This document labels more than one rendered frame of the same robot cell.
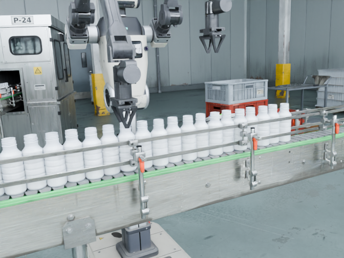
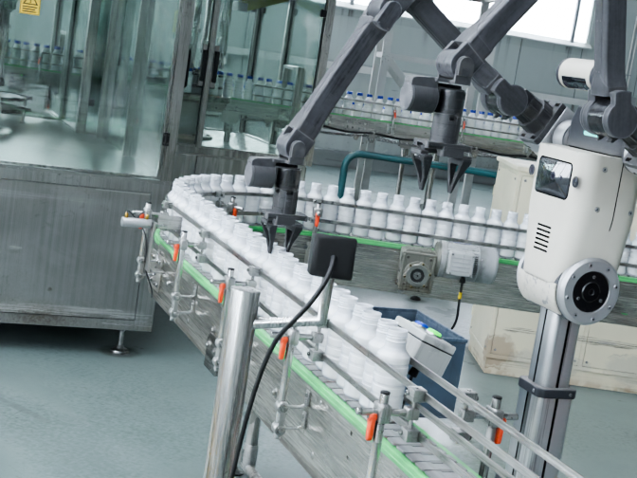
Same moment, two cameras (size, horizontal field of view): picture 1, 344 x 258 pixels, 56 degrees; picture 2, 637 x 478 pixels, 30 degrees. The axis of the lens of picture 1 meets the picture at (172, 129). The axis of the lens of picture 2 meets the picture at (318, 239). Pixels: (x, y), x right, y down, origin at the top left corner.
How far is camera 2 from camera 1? 292 cm
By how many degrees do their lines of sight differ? 92
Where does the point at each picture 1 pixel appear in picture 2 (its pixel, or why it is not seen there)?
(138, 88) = (547, 265)
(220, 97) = not seen: outside the picture
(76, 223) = (211, 339)
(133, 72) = (248, 172)
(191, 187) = (265, 380)
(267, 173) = (322, 448)
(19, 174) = (219, 259)
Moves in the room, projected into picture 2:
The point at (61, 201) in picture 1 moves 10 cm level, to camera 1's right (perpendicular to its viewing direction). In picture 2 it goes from (214, 305) to (207, 314)
